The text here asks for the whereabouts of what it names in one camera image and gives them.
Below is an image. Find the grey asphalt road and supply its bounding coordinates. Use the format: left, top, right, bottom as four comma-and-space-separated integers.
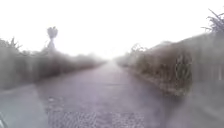
0, 60, 224, 128

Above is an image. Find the overgrown hedge bank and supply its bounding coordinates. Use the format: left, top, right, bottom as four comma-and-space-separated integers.
113, 9, 224, 98

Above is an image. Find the tall slender tree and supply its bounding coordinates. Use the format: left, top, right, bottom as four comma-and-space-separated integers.
45, 26, 59, 51

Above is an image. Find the tall dry grass verge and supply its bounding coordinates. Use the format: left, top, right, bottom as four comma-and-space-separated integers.
0, 37, 107, 91

